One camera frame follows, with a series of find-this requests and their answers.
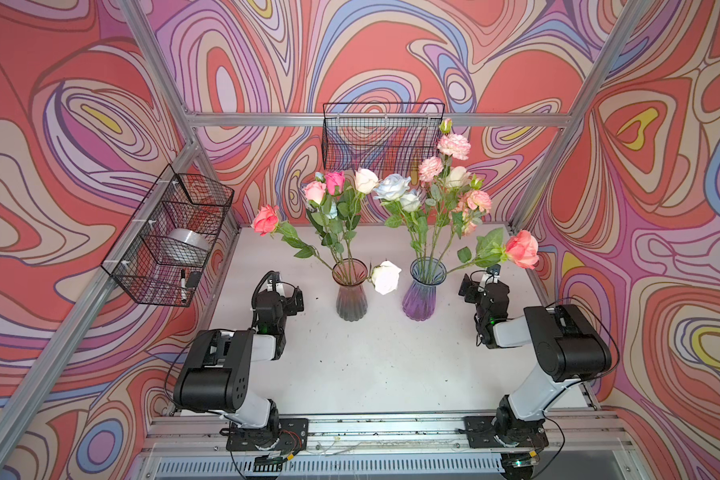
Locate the black wire basket back wall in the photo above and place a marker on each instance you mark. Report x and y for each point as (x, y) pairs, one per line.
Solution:
(383, 136)

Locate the blue white rose stem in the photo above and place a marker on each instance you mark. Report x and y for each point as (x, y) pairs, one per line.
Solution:
(415, 218)

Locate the black marker pen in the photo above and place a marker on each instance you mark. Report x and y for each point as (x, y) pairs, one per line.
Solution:
(183, 285)

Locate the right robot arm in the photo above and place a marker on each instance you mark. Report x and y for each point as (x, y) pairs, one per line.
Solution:
(568, 351)

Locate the purple glass vase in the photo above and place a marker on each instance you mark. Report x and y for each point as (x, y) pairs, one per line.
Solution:
(419, 302)

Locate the pale pink rose stem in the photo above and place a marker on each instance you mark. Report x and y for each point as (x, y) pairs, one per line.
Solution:
(314, 194)

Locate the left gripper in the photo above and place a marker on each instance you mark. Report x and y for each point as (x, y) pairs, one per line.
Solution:
(288, 302)

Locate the pink carnation stem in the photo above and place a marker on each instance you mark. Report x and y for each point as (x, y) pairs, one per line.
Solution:
(444, 180)

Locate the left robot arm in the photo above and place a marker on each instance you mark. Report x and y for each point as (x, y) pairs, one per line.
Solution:
(215, 377)

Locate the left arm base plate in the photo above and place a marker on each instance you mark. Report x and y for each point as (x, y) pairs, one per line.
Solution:
(286, 436)

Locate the light blue carnation stem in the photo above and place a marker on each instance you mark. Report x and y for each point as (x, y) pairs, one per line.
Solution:
(330, 210)

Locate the black wire basket left wall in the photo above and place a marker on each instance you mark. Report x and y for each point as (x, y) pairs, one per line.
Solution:
(176, 227)

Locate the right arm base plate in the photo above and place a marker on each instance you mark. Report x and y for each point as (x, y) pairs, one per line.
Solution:
(504, 432)

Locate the pink grey glass vase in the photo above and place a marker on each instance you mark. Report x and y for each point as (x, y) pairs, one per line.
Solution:
(351, 302)

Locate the red pink rose stem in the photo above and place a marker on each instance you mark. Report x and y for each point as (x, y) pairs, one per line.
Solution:
(267, 222)

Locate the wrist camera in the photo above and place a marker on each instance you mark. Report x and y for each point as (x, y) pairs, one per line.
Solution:
(491, 275)
(272, 282)

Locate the black wire basket wall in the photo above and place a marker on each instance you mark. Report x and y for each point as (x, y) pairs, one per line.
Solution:
(383, 136)
(176, 227)

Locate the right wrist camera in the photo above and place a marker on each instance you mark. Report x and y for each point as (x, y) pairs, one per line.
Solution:
(491, 275)

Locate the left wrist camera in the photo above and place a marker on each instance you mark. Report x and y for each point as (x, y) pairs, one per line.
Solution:
(272, 282)

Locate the large salmon pink rose stem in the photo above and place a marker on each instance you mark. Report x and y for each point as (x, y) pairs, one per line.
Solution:
(520, 249)

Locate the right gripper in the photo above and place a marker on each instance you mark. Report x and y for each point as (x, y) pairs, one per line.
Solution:
(472, 289)

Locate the cream blush rose stem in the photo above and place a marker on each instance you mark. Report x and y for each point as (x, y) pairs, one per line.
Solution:
(364, 182)

